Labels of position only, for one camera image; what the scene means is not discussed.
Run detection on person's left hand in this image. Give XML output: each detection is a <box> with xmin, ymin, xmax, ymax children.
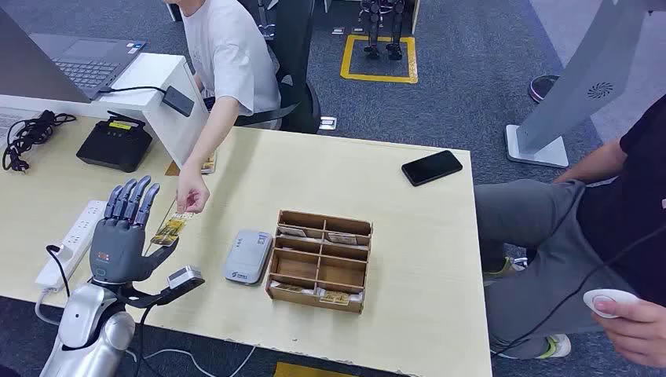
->
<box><xmin>593</xmin><ymin>298</ymin><xmax>666</xmax><ymax>371</ymax></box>
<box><xmin>175</xmin><ymin>165</ymin><xmax>211</xmax><ymax>214</ymax></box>

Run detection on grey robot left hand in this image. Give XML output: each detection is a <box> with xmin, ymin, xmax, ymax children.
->
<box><xmin>89</xmin><ymin>175</ymin><xmax>180</xmax><ymax>286</ymax></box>

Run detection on white oval remote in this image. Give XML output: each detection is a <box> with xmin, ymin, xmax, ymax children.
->
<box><xmin>582</xmin><ymin>289</ymin><xmax>640</xmax><ymax>320</ymax></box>

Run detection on yellow patterned ID card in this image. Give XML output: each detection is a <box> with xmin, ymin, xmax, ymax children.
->
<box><xmin>151</xmin><ymin>210</ymin><xmax>195</xmax><ymax>247</ymax></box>

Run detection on grey card reader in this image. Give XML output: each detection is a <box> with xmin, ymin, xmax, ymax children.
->
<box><xmin>224</xmin><ymin>229</ymin><xmax>274</xmax><ymax>286</ymax></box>

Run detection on person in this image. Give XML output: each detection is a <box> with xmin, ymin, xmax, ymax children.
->
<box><xmin>165</xmin><ymin>0</ymin><xmax>283</xmax><ymax>214</ymax></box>
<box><xmin>474</xmin><ymin>96</ymin><xmax>666</xmax><ymax>371</ymax></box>

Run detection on white power strip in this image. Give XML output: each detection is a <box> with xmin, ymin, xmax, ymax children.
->
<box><xmin>35</xmin><ymin>199</ymin><xmax>108</xmax><ymax>292</ymax></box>

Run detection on green white shoe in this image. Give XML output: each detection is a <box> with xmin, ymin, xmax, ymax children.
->
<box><xmin>538</xmin><ymin>334</ymin><xmax>572</xmax><ymax>360</ymax></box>
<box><xmin>482</xmin><ymin>256</ymin><xmax>528</xmax><ymax>282</ymax></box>

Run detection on black desktop device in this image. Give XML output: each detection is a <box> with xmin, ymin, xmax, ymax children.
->
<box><xmin>76</xmin><ymin>110</ymin><xmax>154</xmax><ymax>174</ymax></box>

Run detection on white desk riser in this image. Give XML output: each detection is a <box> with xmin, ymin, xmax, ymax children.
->
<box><xmin>0</xmin><ymin>53</ymin><xmax>210</xmax><ymax>170</ymax></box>

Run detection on brown wooden compartment box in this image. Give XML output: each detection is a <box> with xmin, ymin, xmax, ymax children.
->
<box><xmin>265</xmin><ymin>209</ymin><xmax>374</xmax><ymax>315</ymax></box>

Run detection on pale flat keyboard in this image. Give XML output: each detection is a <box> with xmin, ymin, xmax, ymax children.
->
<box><xmin>0</xmin><ymin>106</ymin><xmax>40</xmax><ymax>149</ymax></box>

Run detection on black office chair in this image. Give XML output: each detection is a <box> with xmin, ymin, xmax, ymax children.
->
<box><xmin>236</xmin><ymin>0</ymin><xmax>323</xmax><ymax>135</ymax></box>

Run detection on grey laptop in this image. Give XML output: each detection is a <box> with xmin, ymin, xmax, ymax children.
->
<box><xmin>0</xmin><ymin>7</ymin><xmax>148</xmax><ymax>104</ymax></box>

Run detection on yellow floor tape square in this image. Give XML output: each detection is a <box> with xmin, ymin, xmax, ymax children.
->
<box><xmin>340</xmin><ymin>35</ymin><xmax>419</xmax><ymax>85</ymax></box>

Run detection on yellow floor sticker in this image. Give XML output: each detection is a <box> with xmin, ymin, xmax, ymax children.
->
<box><xmin>274</xmin><ymin>362</ymin><xmax>355</xmax><ymax>377</ymax></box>

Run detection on black smartphone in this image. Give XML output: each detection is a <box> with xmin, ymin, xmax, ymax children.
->
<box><xmin>401</xmin><ymin>149</ymin><xmax>464</xmax><ymax>187</ymax></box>

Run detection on black humanoid robot legs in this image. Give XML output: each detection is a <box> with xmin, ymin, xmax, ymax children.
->
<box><xmin>360</xmin><ymin>0</ymin><xmax>407</xmax><ymax>61</ymax></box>

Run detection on grey kiosk stand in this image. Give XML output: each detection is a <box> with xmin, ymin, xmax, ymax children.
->
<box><xmin>505</xmin><ymin>0</ymin><xmax>666</xmax><ymax>169</ymax></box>

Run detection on round black base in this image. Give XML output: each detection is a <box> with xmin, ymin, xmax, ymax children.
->
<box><xmin>528</xmin><ymin>75</ymin><xmax>560</xmax><ymax>104</ymax></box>

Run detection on black plugged cable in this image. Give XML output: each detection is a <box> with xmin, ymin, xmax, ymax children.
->
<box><xmin>46</xmin><ymin>244</ymin><xmax>71</xmax><ymax>298</ymax></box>

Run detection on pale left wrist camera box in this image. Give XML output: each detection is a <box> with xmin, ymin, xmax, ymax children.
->
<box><xmin>166</xmin><ymin>265</ymin><xmax>206</xmax><ymax>292</ymax></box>

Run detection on black remote cable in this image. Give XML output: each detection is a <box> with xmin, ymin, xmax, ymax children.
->
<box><xmin>491</xmin><ymin>225</ymin><xmax>666</xmax><ymax>358</ymax></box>

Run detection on black power adapter with cable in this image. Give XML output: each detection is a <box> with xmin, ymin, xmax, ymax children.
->
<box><xmin>98</xmin><ymin>84</ymin><xmax>196</xmax><ymax>118</ymax></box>

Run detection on white power cable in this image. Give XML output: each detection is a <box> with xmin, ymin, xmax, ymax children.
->
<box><xmin>35</xmin><ymin>287</ymin><xmax>256</xmax><ymax>377</ymax></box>

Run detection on bundled black cable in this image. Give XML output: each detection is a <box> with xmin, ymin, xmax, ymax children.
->
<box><xmin>2</xmin><ymin>109</ymin><xmax>78</xmax><ymax>174</ymax></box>

